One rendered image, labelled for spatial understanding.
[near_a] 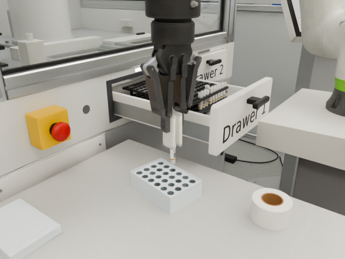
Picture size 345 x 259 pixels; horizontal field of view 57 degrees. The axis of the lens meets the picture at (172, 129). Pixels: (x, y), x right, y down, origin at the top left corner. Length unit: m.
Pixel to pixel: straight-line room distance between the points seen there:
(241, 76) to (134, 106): 1.91
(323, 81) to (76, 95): 1.27
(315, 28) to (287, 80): 1.50
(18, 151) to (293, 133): 0.62
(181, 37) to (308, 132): 0.41
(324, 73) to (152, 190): 1.27
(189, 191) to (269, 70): 2.00
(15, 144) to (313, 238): 0.58
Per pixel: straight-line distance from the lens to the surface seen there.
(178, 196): 0.59
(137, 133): 0.94
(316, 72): 1.69
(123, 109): 0.82
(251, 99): 0.73
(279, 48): 2.48
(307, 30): 1.03
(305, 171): 0.99
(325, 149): 0.81
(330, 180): 0.98
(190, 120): 0.69
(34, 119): 0.67
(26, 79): 0.68
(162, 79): 0.57
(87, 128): 0.80
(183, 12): 0.52
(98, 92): 0.80
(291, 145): 0.83
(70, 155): 0.79
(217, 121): 0.63
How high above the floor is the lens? 1.14
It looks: 24 degrees down
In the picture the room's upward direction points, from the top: straight up
